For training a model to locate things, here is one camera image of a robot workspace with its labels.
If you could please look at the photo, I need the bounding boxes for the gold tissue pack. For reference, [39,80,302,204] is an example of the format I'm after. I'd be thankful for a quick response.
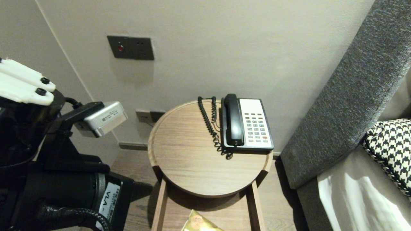
[181,209,225,231]

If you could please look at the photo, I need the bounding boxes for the round wooden bedside table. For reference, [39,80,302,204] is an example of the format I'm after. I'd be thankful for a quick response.
[148,100,273,198]

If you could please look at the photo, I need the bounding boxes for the black telephone handset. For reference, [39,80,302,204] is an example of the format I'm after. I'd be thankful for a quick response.
[223,93,244,146]

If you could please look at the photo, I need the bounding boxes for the black and white desk telephone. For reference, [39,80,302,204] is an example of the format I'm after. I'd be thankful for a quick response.
[220,98,275,151]

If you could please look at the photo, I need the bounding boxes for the white bed sheet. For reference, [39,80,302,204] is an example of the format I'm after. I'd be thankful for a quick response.
[317,144,411,231]

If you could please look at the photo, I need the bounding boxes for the grey fabric headboard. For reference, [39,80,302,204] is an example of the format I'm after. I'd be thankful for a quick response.
[280,0,411,190]

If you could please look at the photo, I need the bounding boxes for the houndstooth pillow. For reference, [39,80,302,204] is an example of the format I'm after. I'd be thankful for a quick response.
[362,119,411,197]

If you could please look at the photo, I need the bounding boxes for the grey wall baseboard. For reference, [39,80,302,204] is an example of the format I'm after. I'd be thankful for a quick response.
[119,142,149,151]

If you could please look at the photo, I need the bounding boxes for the beige wall data socket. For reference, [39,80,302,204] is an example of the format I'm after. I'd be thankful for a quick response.
[136,111,151,124]

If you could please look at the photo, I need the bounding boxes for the dark wall power socket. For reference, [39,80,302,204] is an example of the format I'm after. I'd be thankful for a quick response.
[150,111,166,123]

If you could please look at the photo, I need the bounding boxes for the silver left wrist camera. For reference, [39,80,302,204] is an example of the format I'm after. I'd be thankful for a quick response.
[75,102,128,138]

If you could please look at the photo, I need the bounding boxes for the black coiled phone cord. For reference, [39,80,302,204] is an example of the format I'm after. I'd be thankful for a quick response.
[197,96,233,159]

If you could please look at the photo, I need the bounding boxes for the dark wall switch panel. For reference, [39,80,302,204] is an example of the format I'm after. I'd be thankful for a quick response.
[107,35,155,61]

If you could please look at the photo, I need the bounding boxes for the grey upholstered bed frame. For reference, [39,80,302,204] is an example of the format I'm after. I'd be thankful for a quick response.
[296,180,341,231]

